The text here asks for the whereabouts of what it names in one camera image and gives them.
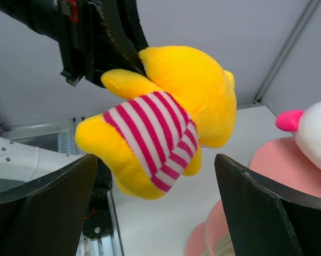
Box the yellow plush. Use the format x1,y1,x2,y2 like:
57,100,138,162
75,46,237,200

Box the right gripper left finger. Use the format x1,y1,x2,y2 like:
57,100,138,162
0,155,97,256

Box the aluminium front rail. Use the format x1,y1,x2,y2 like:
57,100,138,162
75,191,124,256

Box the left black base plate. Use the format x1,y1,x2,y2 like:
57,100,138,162
83,159,113,239

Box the pink three-tier wooden shelf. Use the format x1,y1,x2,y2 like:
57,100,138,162
185,137,321,255

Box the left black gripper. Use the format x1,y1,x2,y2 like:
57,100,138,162
0,1,148,87

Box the white pink plush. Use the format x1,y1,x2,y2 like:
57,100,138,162
275,101,321,170

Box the white slotted cable duct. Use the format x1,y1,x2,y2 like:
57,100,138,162
58,131,76,155

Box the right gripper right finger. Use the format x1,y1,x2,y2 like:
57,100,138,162
214,154,321,255

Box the right aluminium frame post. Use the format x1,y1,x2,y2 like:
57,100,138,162
237,0,321,110

